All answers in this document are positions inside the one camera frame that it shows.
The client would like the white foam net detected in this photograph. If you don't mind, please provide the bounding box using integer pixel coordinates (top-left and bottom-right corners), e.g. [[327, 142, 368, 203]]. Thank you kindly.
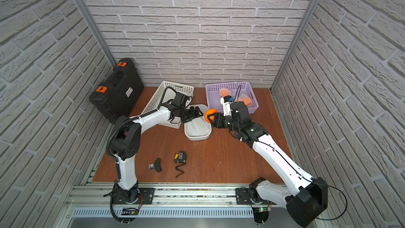
[[192, 117, 209, 136]]

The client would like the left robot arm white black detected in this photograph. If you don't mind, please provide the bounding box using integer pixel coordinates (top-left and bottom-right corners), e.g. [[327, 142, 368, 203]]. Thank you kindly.
[[105, 102, 203, 204]]

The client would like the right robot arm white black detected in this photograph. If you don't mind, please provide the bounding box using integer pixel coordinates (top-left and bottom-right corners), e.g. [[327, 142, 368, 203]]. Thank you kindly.
[[205, 110, 328, 228]]

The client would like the white plastic tub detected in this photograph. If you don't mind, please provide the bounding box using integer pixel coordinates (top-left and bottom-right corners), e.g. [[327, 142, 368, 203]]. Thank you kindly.
[[184, 104, 212, 141]]

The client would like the purple perforated plastic basket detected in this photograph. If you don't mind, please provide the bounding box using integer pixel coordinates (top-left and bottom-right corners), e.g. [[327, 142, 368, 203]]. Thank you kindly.
[[205, 81, 259, 114]]

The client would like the white perforated plastic basket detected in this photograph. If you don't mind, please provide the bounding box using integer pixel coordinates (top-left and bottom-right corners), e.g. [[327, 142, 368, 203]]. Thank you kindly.
[[141, 81, 194, 129]]

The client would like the yellow black tape measure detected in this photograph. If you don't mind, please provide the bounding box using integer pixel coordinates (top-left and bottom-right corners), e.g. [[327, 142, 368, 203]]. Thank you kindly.
[[174, 151, 187, 164]]

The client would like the small black gripper part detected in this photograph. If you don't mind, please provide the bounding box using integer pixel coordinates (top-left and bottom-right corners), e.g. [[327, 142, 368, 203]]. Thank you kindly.
[[148, 158, 162, 173]]

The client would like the black plastic tool case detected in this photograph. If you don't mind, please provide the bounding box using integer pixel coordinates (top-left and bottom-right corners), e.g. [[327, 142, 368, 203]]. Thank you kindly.
[[89, 58, 144, 125]]

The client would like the aluminium mounting rail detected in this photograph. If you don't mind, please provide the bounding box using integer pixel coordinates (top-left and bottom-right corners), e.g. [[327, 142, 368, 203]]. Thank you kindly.
[[63, 183, 280, 221]]

